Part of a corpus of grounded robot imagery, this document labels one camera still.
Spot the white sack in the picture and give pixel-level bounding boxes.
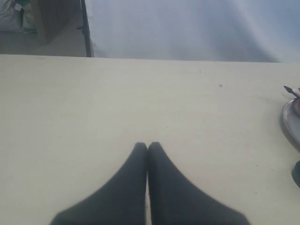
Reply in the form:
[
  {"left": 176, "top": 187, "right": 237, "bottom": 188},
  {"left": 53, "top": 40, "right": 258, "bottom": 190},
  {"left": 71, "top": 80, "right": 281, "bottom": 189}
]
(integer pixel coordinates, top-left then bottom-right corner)
[{"left": 0, "top": 0, "right": 22, "bottom": 32}]

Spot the black backdrop stand pole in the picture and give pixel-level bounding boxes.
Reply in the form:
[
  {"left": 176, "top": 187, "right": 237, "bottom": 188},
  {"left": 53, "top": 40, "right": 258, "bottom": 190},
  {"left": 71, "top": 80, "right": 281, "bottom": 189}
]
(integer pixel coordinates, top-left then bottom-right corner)
[{"left": 76, "top": 0, "right": 92, "bottom": 57}]

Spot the round steel plate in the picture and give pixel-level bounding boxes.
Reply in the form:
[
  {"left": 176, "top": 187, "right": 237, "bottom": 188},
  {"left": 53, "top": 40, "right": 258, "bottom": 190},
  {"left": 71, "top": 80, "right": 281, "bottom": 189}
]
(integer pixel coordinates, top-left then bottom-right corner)
[{"left": 280, "top": 99, "right": 300, "bottom": 152}]

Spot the red flag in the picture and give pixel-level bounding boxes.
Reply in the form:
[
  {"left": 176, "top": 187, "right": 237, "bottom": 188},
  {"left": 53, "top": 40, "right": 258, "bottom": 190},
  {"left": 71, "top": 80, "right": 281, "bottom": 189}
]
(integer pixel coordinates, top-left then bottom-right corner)
[{"left": 284, "top": 85, "right": 300, "bottom": 98}]

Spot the brown cardboard box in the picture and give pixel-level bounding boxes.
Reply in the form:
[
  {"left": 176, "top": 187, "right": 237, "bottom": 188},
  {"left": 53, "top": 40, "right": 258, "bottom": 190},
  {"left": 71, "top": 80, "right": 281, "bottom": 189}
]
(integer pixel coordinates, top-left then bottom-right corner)
[{"left": 30, "top": 0, "right": 81, "bottom": 45}]

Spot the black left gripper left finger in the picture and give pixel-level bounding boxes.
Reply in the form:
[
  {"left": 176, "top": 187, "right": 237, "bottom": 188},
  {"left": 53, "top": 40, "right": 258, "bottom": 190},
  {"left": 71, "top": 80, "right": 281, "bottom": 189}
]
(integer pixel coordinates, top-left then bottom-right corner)
[{"left": 51, "top": 142, "right": 147, "bottom": 225}]

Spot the black round flag base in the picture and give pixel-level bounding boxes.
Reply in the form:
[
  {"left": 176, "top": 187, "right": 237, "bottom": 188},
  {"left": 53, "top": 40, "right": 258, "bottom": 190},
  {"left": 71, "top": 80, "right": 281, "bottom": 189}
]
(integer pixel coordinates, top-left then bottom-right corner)
[{"left": 291, "top": 161, "right": 300, "bottom": 188}]

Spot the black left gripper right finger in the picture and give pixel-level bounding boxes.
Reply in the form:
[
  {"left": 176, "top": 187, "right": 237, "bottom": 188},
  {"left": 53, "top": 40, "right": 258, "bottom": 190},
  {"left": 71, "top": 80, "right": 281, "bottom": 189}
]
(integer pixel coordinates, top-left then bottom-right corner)
[{"left": 147, "top": 142, "right": 249, "bottom": 225}]

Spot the white backdrop cloth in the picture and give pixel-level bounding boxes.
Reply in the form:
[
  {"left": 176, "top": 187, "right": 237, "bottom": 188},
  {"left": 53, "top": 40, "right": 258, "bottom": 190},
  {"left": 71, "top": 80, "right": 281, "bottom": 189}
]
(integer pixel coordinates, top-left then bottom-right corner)
[{"left": 85, "top": 0, "right": 300, "bottom": 62}]

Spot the green printed white bag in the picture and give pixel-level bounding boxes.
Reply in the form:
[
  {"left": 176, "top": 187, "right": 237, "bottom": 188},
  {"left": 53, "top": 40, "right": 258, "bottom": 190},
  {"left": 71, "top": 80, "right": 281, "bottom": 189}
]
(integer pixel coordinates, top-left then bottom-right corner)
[{"left": 22, "top": 5, "right": 37, "bottom": 34}]

